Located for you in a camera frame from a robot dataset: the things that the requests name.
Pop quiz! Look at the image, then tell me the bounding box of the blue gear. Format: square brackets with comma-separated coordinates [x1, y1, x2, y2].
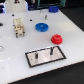
[35, 23, 49, 32]

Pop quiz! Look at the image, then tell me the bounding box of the red gear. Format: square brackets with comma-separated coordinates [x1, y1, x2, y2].
[51, 34, 63, 44]

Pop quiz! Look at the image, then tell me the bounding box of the beige connector block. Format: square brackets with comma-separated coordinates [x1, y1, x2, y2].
[13, 18, 25, 37]

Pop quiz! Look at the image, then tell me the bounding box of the right metal peg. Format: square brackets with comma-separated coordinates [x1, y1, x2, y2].
[49, 46, 55, 56]

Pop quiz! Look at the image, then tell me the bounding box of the small blue block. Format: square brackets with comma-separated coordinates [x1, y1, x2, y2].
[49, 6, 59, 13]

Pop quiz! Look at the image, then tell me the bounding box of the black peg base plate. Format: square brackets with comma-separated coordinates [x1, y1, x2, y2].
[26, 46, 66, 67]

